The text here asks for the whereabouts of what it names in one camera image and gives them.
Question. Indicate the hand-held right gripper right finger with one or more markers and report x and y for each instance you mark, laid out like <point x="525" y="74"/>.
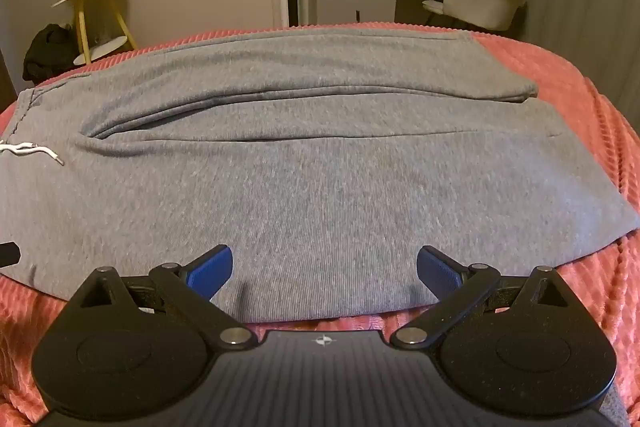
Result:
<point x="437" y="273"/>

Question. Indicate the black bag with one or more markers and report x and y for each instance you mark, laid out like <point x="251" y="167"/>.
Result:
<point x="47" y="52"/>

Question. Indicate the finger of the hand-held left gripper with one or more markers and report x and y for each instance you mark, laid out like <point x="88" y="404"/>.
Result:
<point x="9" y="254"/>

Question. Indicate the yellow legged side table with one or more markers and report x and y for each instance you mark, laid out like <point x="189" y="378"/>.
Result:
<point x="100" y="7"/>

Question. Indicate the grey pants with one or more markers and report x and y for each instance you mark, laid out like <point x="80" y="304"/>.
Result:
<point x="320" y="182"/>

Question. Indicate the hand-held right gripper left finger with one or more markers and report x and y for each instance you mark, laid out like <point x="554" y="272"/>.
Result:
<point x="210" y="271"/>

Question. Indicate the pink ribbed blanket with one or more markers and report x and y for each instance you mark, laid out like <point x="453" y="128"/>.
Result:
<point x="575" y="107"/>

